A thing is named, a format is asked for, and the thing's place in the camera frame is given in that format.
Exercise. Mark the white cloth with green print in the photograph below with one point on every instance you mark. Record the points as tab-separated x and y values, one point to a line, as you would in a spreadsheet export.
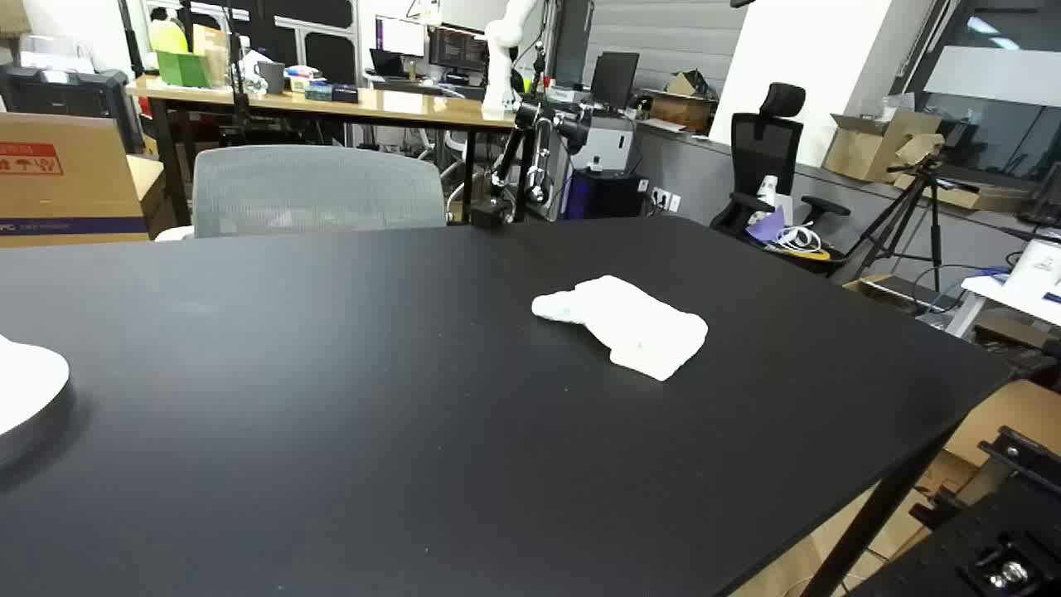
631	327

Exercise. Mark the white computer case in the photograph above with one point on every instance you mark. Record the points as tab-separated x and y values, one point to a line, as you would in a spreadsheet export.
603	143

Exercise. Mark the white curved column object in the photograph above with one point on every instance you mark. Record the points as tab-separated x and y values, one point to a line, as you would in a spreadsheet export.
503	68

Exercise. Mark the dark computer monitor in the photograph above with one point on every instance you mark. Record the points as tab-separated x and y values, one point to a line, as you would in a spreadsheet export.
613	82

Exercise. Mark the small brown cardboard box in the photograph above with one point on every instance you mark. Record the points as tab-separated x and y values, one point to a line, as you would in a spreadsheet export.
682	110

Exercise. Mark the purple item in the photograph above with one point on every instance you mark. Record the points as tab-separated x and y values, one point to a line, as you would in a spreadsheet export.
763	231

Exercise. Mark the grey mesh office chair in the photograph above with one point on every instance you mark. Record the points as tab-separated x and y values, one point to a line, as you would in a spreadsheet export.
308	187

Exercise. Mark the wooden desk with black legs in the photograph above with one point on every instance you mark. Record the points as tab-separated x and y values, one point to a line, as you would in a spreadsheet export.
375	105

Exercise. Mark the white spray bottle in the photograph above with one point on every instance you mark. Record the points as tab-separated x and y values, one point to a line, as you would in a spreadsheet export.
770	199

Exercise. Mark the black monitor with lit screen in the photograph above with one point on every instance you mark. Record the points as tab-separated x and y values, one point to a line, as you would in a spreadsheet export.
457	52

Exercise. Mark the black office chair with headrest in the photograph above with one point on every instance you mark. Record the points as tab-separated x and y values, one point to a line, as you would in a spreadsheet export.
766	143

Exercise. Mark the black panel board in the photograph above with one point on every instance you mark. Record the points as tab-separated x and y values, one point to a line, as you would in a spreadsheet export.
327	54

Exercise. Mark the open cardboard box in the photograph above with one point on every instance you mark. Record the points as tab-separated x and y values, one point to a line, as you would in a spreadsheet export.
862	152

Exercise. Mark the black table leg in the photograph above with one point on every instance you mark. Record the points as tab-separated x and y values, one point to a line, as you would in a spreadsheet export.
872	519

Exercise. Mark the green storage box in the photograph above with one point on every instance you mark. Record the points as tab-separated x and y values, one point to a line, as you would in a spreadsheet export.
185	68

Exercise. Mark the long flat cardboard box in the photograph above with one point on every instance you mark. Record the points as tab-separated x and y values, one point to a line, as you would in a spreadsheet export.
974	195

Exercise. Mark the cardboard box with red label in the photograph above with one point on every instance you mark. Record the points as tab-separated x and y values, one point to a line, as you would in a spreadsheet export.
68	176

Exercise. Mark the white side table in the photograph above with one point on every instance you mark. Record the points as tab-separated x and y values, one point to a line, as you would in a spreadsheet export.
1032	275

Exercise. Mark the black printer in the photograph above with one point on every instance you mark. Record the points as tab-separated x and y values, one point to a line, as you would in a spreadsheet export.
68	94

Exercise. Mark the white plate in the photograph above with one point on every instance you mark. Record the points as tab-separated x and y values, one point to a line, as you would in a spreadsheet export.
21	383

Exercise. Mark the black camera tripod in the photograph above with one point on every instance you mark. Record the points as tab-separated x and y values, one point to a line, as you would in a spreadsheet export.
932	220

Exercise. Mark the black metal equipment frame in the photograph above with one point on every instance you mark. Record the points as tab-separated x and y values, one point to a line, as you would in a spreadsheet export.
996	532

